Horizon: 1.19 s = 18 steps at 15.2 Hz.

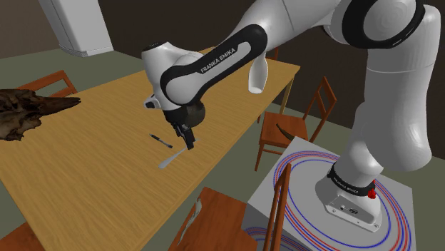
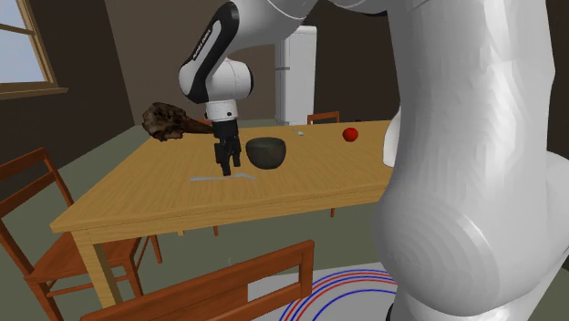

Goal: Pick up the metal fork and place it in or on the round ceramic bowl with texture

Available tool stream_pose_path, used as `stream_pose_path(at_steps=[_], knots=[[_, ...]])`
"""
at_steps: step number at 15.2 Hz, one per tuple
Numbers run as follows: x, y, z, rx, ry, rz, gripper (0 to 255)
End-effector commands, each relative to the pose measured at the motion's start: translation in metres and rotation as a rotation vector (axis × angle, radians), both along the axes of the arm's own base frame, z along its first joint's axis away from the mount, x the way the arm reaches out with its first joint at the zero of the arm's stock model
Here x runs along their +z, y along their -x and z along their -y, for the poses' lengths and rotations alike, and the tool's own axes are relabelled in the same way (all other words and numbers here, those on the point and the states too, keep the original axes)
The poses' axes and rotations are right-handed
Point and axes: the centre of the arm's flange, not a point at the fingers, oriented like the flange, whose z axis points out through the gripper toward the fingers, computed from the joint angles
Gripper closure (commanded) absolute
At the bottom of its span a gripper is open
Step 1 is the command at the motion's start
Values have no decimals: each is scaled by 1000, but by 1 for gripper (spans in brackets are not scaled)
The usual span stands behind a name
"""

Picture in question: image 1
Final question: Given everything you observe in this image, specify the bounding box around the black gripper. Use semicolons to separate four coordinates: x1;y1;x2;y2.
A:
162;106;196;151

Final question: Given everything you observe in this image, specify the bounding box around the black pen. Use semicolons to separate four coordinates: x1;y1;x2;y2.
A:
148;133;174;150

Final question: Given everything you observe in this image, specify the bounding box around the dark brown round object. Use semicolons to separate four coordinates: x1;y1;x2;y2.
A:
185;103;207;129

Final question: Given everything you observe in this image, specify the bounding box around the silver spoon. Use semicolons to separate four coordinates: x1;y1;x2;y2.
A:
158;138;201;170

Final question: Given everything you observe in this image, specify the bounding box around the light wooden table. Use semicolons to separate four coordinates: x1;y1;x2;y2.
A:
0;46;302;251

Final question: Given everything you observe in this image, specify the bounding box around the pale grey slender object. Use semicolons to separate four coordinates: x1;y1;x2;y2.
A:
176;197;203;245

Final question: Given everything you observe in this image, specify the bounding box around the white vase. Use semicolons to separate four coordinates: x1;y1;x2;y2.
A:
247;54;270;95

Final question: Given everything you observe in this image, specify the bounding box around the red-brown wooden chair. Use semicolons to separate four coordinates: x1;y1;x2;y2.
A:
168;163;293;251
16;69;78;98
254;76;338;173
265;46;280;62
0;221;47;251

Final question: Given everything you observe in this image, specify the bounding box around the dark curved object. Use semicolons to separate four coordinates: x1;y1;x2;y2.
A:
275;123;296;143

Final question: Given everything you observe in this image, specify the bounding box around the white refrigerator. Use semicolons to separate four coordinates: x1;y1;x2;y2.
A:
37;0;115;58

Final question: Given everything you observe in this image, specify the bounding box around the dark brown animal skull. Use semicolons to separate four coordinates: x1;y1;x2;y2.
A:
0;88;82;142

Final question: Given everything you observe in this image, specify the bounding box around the grey ringed robot stand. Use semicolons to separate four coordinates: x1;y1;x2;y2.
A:
241;135;413;251

